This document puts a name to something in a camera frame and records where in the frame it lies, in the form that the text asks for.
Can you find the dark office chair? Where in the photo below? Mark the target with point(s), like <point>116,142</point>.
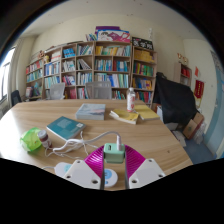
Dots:
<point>16,97</point>

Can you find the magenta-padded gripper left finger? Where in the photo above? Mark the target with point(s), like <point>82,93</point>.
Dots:
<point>81,173</point>

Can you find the teal book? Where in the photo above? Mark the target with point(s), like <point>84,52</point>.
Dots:
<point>65,127</point>

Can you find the wooden bookshelf with books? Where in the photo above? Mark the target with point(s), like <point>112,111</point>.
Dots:
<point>110,63</point>

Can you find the green charger block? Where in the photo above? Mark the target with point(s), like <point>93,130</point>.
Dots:
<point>114,153</point>

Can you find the yellow notepad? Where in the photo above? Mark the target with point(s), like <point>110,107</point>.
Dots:
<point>148,112</point>

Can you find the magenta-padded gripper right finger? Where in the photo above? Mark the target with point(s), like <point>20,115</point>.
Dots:
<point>146,173</point>

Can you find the cardboard box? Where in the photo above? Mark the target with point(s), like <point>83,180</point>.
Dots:
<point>192,126</point>

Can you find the wide grey mesh chair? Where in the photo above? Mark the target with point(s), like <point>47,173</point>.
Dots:
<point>98,90</point>

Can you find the white power strip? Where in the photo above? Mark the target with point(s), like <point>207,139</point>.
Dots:
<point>61,169</point>

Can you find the small wall shelf unit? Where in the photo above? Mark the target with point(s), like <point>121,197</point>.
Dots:
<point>183,74</point>

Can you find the small grey mesh chair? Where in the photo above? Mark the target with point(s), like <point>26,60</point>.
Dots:
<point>57,91</point>

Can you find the black cloth cover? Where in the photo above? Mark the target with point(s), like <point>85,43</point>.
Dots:
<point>175,100</point>

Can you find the small jar with red label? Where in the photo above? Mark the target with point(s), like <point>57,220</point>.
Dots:
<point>44,140</point>

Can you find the clear bottle with red label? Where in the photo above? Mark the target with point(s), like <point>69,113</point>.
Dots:
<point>131,101</point>

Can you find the green translucent container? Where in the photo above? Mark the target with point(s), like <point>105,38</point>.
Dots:
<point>29,140</point>

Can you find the window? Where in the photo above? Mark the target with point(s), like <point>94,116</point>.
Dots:
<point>5,80</point>

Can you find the grey book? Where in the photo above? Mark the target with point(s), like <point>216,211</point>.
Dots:
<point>90,111</point>

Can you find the yellow book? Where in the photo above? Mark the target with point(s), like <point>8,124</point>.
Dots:
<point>124,116</point>

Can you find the red wall hanging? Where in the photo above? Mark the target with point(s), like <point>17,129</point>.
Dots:
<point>199,89</point>

